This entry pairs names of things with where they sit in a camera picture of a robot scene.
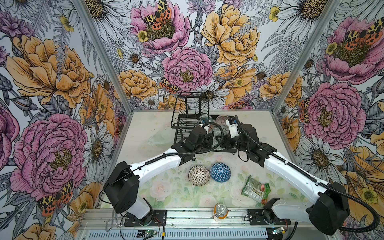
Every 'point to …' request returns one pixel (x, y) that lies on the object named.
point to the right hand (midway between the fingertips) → (222, 140)
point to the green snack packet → (256, 190)
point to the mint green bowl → (205, 119)
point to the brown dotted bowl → (199, 175)
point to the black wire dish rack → (191, 111)
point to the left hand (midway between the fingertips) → (210, 138)
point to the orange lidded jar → (220, 212)
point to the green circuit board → (151, 232)
